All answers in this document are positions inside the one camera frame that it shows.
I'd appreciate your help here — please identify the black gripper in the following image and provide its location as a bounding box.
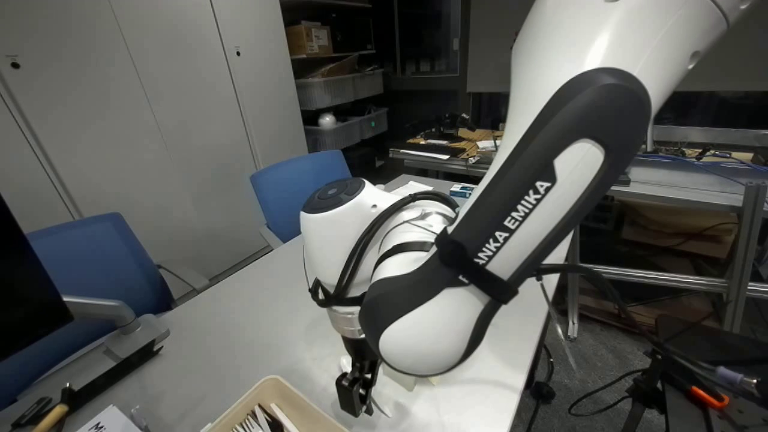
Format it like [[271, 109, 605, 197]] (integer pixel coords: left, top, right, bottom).
[[334, 332, 382, 421]]

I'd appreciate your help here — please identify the beige cutlery tray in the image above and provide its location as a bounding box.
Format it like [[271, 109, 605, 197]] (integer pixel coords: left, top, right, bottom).
[[202, 371, 351, 432]]

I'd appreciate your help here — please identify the blue chair back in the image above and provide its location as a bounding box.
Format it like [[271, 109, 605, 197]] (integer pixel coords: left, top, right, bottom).
[[247, 148, 355, 247]]

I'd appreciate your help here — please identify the blue chair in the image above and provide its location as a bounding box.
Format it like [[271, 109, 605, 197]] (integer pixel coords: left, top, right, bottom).
[[247, 148, 355, 247], [0, 209, 178, 413]]

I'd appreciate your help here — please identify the grey monitor stand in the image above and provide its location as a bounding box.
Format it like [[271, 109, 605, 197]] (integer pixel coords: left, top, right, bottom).
[[0, 293, 172, 403]]

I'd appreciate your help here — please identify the white paper sheet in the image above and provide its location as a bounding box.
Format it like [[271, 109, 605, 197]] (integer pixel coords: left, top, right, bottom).
[[74, 403, 145, 432]]

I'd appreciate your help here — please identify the grey storage bin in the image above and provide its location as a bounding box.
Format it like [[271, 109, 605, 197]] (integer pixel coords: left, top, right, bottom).
[[293, 68, 387, 113], [303, 105, 393, 155]]

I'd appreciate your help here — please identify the black monitor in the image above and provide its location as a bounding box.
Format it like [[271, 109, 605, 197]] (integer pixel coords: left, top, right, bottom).
[[0, 194, 77, 364]]

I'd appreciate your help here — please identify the orange black clamp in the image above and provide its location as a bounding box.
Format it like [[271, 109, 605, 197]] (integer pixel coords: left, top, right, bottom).
[[685, 382, 731, 413]]

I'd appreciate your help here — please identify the tall white cabinet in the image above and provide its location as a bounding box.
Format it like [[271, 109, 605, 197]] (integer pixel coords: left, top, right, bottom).
[[0, 0, 311, 283]]

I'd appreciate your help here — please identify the cardboard box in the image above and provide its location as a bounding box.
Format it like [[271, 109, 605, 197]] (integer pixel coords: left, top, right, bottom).
[[283, 19, 337, 58]]

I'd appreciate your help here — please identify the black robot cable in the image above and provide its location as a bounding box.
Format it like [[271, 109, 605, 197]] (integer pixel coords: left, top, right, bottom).
[[305, 190, 643, 432]]

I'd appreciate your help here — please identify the wooden handled hammer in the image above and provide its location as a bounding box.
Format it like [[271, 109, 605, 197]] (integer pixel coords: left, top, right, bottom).
[[28, 382, 79, 432]]

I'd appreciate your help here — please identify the aluminium frame workbench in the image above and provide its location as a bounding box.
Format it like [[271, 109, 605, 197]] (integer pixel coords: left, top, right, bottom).
[[559, 118, 768, 341]]

